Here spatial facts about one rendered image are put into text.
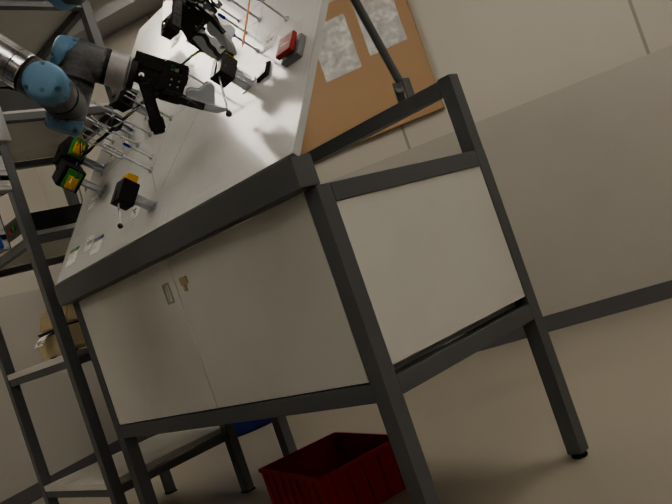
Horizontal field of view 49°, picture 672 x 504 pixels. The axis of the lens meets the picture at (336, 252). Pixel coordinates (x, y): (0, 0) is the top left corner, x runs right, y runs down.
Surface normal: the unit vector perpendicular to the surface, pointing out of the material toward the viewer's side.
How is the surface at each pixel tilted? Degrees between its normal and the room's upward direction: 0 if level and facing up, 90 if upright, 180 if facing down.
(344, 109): 90
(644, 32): 90
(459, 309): 90
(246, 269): 90
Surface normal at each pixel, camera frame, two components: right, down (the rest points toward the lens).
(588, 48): -0.36, 0.10
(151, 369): -0.68, 0.22
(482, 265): 0.65, -0.25
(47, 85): 0.07, -0.07
